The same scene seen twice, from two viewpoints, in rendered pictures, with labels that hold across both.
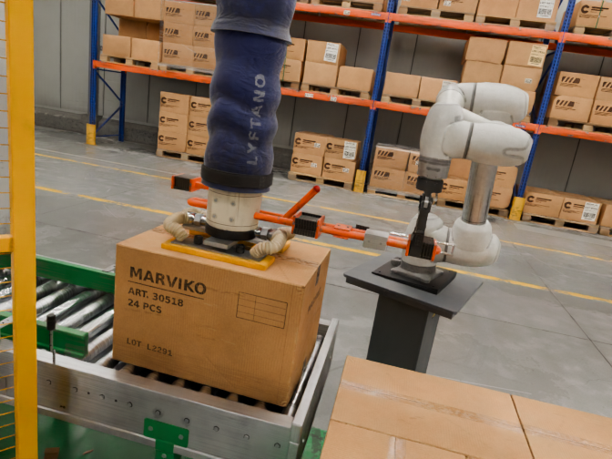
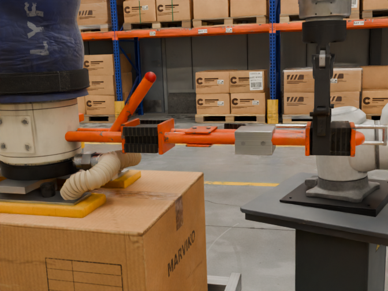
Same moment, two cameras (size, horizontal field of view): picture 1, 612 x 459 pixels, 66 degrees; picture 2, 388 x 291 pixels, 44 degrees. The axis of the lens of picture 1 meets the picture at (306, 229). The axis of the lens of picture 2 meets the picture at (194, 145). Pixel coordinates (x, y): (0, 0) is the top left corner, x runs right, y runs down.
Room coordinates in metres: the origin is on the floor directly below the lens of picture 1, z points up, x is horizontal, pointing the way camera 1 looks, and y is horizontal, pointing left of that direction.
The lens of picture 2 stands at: (0.49, -0.17, 1.24)
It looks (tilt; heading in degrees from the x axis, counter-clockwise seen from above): 11 degrees down; 5
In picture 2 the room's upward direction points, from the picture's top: 2 degrees counter-clockwise
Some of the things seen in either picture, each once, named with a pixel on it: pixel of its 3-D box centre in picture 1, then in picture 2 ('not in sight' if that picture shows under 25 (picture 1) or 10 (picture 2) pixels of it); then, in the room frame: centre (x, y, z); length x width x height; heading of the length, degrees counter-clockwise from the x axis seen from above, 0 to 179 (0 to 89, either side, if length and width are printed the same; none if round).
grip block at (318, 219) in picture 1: (308, 224); (148, 135); (1.42, 0.00, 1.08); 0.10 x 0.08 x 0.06; 169
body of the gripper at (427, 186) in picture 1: (427, 193); (323, 47); (1.36, -0.34, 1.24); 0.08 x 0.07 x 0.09; 168
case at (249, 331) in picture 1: (227, 300); (58, 273); (1.48, 0.23, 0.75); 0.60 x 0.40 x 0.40; 79
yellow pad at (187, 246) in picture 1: (219, 248); (17, 194); (1.38, 0.26, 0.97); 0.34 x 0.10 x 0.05; 79
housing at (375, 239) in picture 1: (375, 239); (255, 140); (1.38, -0.22, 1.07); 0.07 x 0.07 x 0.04; 79
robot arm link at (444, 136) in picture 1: (445, 130); not in sight; (1.36, -0.35, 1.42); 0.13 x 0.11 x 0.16; 75
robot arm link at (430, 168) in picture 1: (433, 168); (324, 3); (1.36, -0.34, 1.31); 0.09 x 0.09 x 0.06
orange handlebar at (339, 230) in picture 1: (300, 213); (145, 126); (1.55, 0.02, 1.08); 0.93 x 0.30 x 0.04; 79
